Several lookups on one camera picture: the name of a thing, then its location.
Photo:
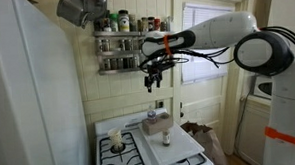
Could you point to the white window blind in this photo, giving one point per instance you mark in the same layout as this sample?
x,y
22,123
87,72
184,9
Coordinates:
x,y
203,73

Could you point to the small spice shaker bottle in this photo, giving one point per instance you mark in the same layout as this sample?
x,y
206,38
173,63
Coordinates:
x,y
166,138

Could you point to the white plastic tray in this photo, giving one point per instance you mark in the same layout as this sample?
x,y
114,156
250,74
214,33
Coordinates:
x,y
180,147

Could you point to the white refrigerator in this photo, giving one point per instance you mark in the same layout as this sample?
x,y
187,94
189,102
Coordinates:
x,y
31,97

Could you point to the small black burner grate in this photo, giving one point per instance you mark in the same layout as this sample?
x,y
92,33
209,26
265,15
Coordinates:
x,y
187,162

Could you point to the clear plastic water bottle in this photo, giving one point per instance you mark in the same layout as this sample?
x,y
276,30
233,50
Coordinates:
x,y
151,115

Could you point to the red spice jar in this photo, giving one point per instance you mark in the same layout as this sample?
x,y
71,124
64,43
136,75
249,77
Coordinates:
x,y
157,24

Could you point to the white cabinet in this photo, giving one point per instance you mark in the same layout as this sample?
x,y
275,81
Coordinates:
x,y
253,134

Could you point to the large steel pot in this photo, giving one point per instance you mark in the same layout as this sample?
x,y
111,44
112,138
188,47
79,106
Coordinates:
x,y
95,4

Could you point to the orange tape on base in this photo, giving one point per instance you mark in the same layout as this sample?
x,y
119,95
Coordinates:
x,y
286,138

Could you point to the dark wall outlet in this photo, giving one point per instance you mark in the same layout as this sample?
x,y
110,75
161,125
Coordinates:
x,y
160,104

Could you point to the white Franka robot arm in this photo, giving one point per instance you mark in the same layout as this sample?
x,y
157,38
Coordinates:
x,y
225,30

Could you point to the glass spice jar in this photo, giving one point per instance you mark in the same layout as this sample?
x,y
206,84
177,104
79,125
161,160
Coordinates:
x,y
163,26
133,23
145,24

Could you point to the green-lid spice jar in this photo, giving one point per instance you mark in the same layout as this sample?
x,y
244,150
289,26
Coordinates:
x,y
114,24

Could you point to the large black burner grate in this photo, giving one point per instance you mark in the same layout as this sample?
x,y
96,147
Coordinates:
x,y
105,157

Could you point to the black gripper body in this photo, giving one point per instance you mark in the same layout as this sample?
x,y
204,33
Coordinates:
x,y
155,70

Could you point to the metal spice rack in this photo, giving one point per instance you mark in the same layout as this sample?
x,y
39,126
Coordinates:
x,y
118,33

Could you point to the black door latch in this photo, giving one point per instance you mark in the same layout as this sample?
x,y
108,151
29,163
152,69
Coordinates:
x,y
181,111

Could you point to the brown paper bag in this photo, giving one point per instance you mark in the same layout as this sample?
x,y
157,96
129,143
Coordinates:
x,y
210,146

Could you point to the cardboard box with two holes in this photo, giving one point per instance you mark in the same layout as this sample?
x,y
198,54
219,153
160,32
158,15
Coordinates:
x,y
157,126

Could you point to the large white-label spice jar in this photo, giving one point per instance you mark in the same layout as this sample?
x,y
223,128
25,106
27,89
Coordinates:
x,y
124,21

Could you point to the clear plastic cup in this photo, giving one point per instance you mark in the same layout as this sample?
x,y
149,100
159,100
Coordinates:
x,y
115,139

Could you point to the white panelled door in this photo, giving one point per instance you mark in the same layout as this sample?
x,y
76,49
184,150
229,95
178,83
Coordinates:
x,y
201,103

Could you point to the orange tape on forearm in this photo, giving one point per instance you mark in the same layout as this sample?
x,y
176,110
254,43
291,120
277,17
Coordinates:
x,y
167,45

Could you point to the dark spice jar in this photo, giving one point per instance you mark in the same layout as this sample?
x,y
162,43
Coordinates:
x,y
106,22

